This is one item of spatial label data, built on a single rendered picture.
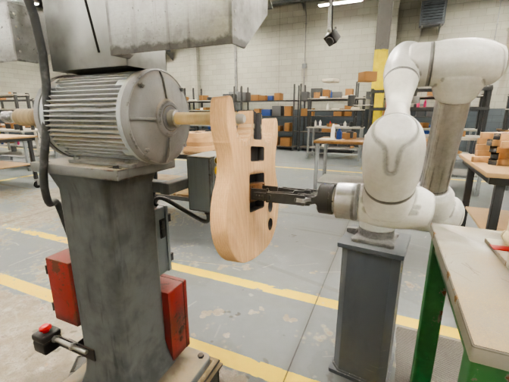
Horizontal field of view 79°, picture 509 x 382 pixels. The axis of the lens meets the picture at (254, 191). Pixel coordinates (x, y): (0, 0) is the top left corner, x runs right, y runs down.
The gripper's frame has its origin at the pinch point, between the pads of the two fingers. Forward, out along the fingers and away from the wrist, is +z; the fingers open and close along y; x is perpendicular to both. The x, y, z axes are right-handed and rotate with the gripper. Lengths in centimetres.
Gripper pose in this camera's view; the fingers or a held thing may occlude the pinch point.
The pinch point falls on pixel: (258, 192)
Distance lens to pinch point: 83.5
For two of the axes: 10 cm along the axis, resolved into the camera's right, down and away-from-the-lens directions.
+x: 0.4, -9.9, -1.4
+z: -9.2, -0.9, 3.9
